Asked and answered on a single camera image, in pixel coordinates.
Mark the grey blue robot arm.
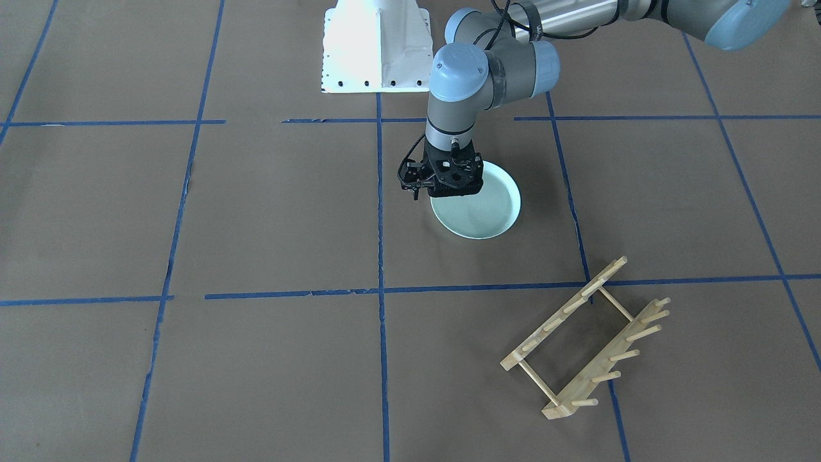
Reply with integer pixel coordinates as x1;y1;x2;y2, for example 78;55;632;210
398;1;789;197

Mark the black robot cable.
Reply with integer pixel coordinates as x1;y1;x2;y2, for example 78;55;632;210
473;0;618;51

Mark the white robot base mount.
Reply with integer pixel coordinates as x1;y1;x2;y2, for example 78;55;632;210
321;1;434;94

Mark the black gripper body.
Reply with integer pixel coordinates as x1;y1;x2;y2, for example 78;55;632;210
423;141;484;197

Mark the light green round plate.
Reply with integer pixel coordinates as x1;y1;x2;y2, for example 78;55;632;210
430;161;521;239

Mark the wooden plate rack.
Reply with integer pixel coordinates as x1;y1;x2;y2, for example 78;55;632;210
500;255;670;419

